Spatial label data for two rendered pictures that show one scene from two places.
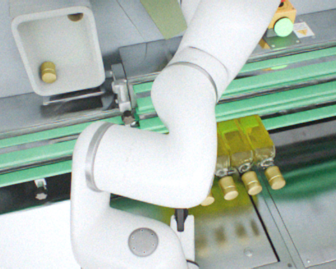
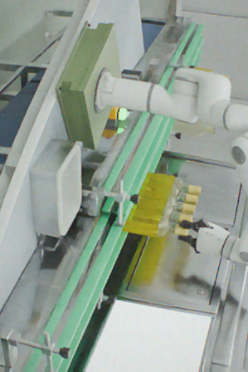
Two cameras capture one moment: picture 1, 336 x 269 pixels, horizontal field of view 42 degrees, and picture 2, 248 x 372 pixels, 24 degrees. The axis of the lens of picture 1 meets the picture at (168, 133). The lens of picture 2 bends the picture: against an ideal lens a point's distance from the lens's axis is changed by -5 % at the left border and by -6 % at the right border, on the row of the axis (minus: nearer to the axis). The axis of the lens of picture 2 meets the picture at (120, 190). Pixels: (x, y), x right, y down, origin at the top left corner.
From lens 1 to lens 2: 1.47 m
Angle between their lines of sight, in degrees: 47
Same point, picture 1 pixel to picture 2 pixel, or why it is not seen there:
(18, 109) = (48, 262)
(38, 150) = (95, 268)
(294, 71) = (149, 132)
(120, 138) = not seen: outside the picture
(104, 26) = not seen: hidden behind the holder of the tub
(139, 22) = not seen: hidden behind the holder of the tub
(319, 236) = (218, 213)
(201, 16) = (216, 86)
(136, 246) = not seen: outside the picture
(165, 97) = (247, 113)
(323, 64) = (153, 122)
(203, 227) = (186, 249)
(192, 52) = (222, 101)
